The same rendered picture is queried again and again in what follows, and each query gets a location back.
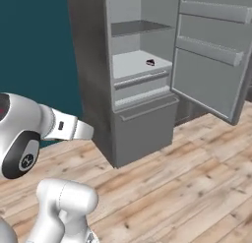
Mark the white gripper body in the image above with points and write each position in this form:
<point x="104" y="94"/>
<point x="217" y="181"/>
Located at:
<point x="84" y="131"/>

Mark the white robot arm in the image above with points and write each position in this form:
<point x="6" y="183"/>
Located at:
<point x="19" y="129"/>

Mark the grey fridge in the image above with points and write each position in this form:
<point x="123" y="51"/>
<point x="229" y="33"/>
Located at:
<point x="95" y="76"/>

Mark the grey fridge crisper drawer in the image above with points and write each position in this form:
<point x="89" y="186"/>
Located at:
<point x="141" y="81"/>

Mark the grey fridge shelf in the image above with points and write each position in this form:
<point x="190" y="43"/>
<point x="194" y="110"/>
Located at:
<point x="138" y="27"/>

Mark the grey fridge door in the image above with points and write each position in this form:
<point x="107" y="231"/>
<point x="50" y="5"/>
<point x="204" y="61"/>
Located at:
<point x="210" y="56"/>

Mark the grey freezer drawer front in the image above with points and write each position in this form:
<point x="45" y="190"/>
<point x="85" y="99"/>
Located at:
<point x="144" y="129"/>

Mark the dark chocolate cake slice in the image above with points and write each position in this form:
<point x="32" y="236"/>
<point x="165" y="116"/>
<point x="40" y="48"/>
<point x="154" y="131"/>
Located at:
<point x="151" y="61"/>

